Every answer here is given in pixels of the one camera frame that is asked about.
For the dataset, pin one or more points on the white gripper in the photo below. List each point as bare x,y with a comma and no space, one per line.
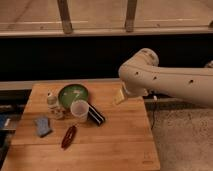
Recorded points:
130,91

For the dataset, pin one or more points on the dark red pepper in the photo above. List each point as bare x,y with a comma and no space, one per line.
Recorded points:
69,136

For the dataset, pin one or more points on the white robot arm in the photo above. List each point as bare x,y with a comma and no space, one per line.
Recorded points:
141,74

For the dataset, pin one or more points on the black rectangular box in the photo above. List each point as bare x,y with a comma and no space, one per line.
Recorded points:
95,115

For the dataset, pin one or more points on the clear plastic cup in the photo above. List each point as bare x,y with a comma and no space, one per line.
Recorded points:
80,109

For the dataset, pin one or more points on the small white bottle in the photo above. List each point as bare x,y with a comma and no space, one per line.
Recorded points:
52,101

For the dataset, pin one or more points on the blue object at left edge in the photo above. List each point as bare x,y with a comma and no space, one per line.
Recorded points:
4,121

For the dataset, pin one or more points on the left metal post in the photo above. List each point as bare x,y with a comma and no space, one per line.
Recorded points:
65,16

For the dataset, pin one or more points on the metal post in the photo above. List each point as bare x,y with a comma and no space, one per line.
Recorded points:
130,15
65,16

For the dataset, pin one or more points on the right metal post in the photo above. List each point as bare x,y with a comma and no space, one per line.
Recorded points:
130,15

